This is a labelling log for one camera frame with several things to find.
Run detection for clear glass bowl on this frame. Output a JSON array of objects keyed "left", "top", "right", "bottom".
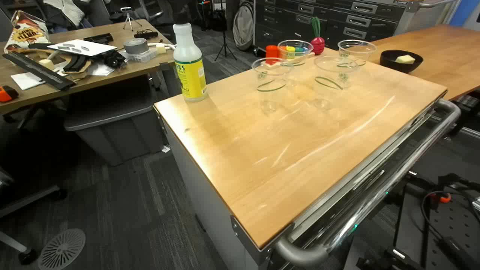
[{"left": 337, "top": 37, "right": 379, "bottom": 84}]

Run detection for grey metal cart body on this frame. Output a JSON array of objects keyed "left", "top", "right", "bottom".
[{"left": 155, "top": 96, "right": 455, "bottom": 270}]

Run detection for yellow label spray bottle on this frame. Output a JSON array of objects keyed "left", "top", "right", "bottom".
[{"left": 170, "top": 4, "right": 209, "bottom": 103}]

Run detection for red-orange toy disc stack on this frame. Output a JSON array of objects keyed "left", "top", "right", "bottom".
[{"left": 265, "top": 43, "right": 281, "bottom": 66}]

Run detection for black tripod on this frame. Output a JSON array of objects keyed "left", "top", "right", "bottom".
[{"left": 214, "top": 0, "right": 242, "bottom": 64}]

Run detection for white round fan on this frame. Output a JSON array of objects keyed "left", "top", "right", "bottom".
[{"left": 232, "top": 0, "right": 257, "bottom": 51}]

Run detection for large red toy disc stack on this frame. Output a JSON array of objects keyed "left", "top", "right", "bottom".
[{"left": 311, "top": 34, "right": 328, "bottom": 57}]

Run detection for brown wooden office desk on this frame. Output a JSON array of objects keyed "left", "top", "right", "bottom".
[{"left": 0, "top": 18, "right": 176, "bottom": 117}]

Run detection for green ribbed plastic object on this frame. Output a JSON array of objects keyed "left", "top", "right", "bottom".
[{"left": 311, "top": 15, "right": 323, "bottom": 39}]

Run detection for grey tape roll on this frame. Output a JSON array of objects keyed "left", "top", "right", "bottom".
[{"left": 124, "top": 37, "right": 151, "bottom": 57}]

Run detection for small black device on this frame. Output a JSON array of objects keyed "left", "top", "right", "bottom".
[{"left": 134, "top": 28, "right": 160, "bottom": 40}]

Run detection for black metal drawer cabinet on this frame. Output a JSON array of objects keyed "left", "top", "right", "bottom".
[{"left": 254, "top": 0, "right": 418, "bottom": 51}]

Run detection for black headphones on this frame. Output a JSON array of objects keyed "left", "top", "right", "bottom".
[{"left": 65, "top": 49, "right": 128, "bottom": 72}]

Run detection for black bowl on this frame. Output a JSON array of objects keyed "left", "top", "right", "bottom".
[{"left": 379, "top": 48, "right": 425, "bottom": 75}]

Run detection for black remote control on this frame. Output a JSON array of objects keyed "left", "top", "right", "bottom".
[{"left": 83, "top": 31, "right": 116, "bottom": 45}]

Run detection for white printed booklet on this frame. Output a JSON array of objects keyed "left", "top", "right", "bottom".
[{"left": 49, "top": 37, "right": 118, "bottom": 57}]

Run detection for pale yellow block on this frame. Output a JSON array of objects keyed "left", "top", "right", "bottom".
[{"left": 395, "top": 52, "right": 418, "bottom": 66}]

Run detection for long black flat bar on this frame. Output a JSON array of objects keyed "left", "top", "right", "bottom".
[{"left": 2, "top": 51, "right": 77, "bottom": 93}]

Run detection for orange clamp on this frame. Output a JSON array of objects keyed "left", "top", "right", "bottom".
[{"left": 434, "top": 192, "right": 455, "bottom": 207}]

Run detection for white cloth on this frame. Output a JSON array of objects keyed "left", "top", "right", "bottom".
[{"left": 43, "top": 0, "right": 88, "bottom": 27}]

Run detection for white paper sheet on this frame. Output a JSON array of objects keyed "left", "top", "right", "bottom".
[{"left": 10, "top": 70, "right": 47, "bottom": 91}]

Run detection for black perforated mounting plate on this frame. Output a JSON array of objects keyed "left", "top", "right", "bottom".
[{"left": 395, "top": 189, "right": 480, "bottom": 270}]

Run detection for office chair base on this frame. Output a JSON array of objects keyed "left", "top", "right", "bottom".
[{"left": 0, "top": 163, "right": 70, "bottom": 267}]

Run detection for small orange object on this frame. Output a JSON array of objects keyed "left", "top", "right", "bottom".
[{"left": 0, "top": 85, "right": 22, "bottom": 105}]

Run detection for snack chips bag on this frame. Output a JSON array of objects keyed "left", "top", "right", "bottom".
[{"left": 4, "top": 9, "right": 52, "bottom": 54}]

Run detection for blue panel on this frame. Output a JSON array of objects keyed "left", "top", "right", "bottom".
[{"left": 448, "top": 0, "right": 480, "bottom": 30}]

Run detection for steel cart handle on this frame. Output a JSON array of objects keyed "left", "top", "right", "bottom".
[{"left": 275, "top": 97, "right": 463, "bottom": 268}]

